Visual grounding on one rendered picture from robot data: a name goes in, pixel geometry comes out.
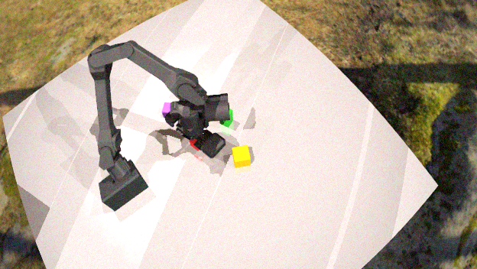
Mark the yellow block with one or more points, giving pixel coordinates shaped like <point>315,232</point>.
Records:
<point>241,156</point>

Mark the purple block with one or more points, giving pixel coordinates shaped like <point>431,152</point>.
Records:
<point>166,108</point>

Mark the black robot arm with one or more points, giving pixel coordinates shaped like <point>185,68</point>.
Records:
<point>194,100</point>

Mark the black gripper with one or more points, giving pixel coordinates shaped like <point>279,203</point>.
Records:
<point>209,143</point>

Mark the red block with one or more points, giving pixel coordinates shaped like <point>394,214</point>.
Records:
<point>192,144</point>

